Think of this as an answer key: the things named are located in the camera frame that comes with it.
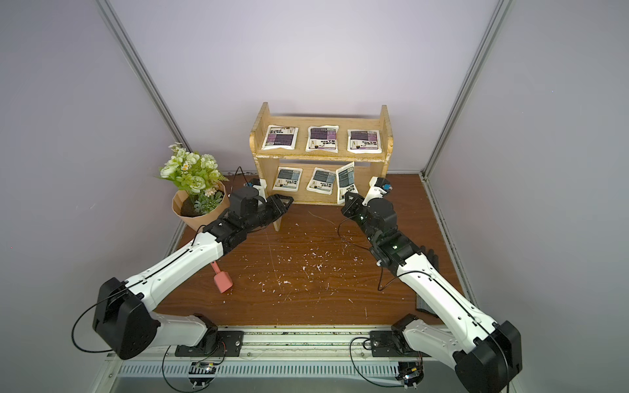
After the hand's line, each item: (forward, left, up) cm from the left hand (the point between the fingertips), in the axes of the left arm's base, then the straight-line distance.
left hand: (295, 200), depth 77 cm
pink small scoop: (-16, +27, -25) cm, 41 cm away
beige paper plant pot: (-2, +35, -11) cm, 36 cm away
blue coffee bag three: (+4, -16, +5) cm, 17 cm away
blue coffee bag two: (+12, -8, -4) cm, 16 cm away
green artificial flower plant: (+10, +36, +1) cm, 37 cm away
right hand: (-1, -16, +8) cm, 18 cm away
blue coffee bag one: (+14, +5, -5) cm, 15 cm away
